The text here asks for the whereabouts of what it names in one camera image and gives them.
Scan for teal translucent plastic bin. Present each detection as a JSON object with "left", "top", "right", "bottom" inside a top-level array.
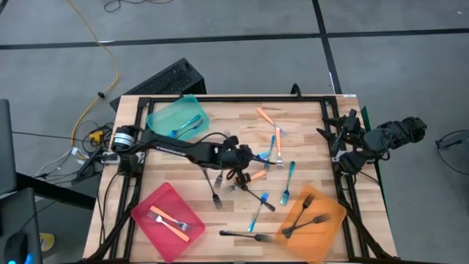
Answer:
[{"left": 145, "top": 93, "right": 211, "bottom": 152}]

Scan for cream-handled forks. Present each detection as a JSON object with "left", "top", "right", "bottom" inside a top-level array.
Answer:
[
  {"left": 146, "top": 210, "right": 192, "bottom": 243},
  {"left": 149, "top": 205, "right": 194, "bottom": 234}
]

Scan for black computer mouse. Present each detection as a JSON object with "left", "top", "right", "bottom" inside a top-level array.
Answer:
[{"left": 2, "top": 231, "right": 30, "bottom": 264}]

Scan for orange handled fork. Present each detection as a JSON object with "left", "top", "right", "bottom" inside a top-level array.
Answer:
[
  {"left": 274, "top": 127, "right": 285, "bottom": 169},
  {"left": 223, "top": 168, "right": 268, "bottom": 195},
  {"left": 256, "top": 106, "right": 287, "bottom": 139}
]

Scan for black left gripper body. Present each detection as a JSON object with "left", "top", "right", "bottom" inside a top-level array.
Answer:
[{"left": 217, "top": 135, "right": 258, "bottom": 170}]

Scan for dark desk top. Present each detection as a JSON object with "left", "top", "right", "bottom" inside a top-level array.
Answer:
[{"left": 0, "top": 186, "right": 44, "bottom": 264}]

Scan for red translucent plastic bin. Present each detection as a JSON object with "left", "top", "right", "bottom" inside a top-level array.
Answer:
[{"left": 130, "top": 181, "right": 206, "bottom": 263}]

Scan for orange translucent plastic bin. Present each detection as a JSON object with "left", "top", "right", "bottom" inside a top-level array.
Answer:
[{"left": 274, "top": 183, "right": 348, "bottom": 264}]

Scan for yellow cable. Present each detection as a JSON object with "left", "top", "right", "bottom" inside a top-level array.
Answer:
[{"left": 67, "top": 0, "right": 122, "bottom": 147}]

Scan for black desk beam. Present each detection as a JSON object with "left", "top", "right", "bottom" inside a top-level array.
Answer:
[{"left": 16, "top": 171, "right": 97, "bottom": 211}]

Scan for black perforated computer case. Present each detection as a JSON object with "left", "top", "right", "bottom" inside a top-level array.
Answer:
[{"left": 109, "top": 57, "right": 208, "bottom": 112}]

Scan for yellow object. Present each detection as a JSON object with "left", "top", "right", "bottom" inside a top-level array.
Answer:
[{"left": 39, "top": 232, "right": 56, "bottom": 253}]

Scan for yellow power adapter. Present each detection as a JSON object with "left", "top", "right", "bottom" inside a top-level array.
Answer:
[{"left": 89, "top": 128, "right": 106, "bottom": 144}]

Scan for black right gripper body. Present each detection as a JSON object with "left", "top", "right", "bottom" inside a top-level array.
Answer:
[{"left": 338, "top": 109, "right": 368, "bottom": 146}]

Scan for black cable loop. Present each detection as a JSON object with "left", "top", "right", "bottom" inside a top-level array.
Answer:
[{"left": 434, "top": 128, "right": 469, "bottom": 191}]

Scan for black floor cable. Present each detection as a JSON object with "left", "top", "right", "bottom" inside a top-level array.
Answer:
[{"left": 103, "top": 0, "right": 175, "bottom": 13}]

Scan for white cable bundle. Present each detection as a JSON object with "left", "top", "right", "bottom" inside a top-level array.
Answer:
[{"left": 34, "top": 145, "right": 91, "bottom": 177}]

